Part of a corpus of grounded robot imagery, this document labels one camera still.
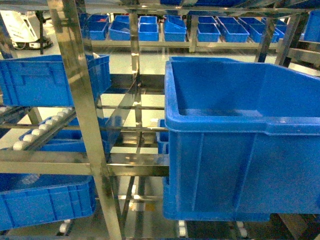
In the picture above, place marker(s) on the blue crate left upper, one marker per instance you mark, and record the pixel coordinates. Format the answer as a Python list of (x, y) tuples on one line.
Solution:
[(41, 81)]

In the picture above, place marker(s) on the blue crate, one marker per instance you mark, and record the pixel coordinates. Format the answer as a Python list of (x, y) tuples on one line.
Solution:
[(41, 81), (30, 199)]

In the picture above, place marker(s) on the blue crate far left lower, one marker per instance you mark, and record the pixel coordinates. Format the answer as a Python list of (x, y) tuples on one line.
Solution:
[(30, 199)]

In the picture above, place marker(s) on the stainless steel left shelf frame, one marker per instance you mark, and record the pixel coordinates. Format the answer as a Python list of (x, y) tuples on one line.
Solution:
[(129, 179)]

